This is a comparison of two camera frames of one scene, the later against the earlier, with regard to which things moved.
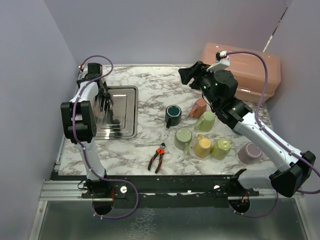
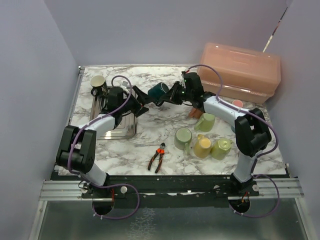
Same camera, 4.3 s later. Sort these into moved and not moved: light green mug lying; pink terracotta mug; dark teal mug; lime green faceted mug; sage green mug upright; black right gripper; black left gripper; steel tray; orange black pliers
Moved: dark teal mug; black left gripper; black right gripper
Not moved: sage green mug upright; orange black pliers; lime green faceted mug; steel tray; pink terracotta mug; light green mug lying
